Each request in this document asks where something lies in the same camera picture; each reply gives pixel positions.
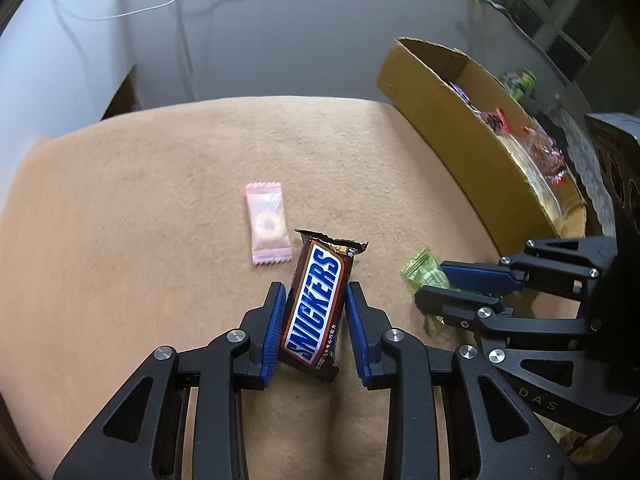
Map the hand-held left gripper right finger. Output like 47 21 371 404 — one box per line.
345 281 583 480

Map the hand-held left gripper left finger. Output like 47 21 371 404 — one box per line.
52 281 288 480

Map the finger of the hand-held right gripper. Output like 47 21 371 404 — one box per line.
439 237 618 306
414 285 608 391

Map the green candy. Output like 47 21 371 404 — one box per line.
400 247 451 336

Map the brown chocolate bar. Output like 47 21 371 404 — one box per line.
277 229 369 385

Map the cardboard box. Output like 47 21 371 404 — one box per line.
375 37 588 261

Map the pink wrapped candy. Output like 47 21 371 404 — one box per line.
244 180 293 266

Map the red candy wrapper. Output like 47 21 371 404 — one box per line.
520 122 571 186

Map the dark wrapped candy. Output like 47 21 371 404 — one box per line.
475 105 511 136

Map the green snack packet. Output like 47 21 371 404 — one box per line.
500 69 538 98

